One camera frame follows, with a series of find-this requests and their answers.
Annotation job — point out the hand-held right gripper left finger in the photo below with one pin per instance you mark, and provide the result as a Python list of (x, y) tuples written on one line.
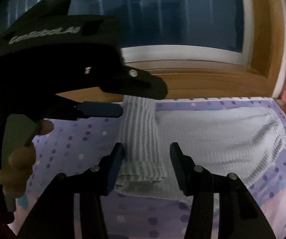
[(118, 159)]

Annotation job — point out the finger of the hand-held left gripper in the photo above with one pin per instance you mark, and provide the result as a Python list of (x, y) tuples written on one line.
[(100, 109), (148, 87)]

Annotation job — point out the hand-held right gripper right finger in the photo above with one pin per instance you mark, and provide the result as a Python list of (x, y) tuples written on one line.
[(176, 159)]

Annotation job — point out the grey white striped garment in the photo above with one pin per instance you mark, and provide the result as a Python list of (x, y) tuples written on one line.
[(207, 142)]

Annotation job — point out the person's left hand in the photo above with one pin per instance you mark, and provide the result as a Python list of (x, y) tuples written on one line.
[(20, 164)]

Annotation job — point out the purple dotted heart print sheet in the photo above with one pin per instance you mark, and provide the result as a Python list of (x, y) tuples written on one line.
[(70, 142)]

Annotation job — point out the window with white frame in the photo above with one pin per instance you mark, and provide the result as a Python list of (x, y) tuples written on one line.
[(182, 17)]

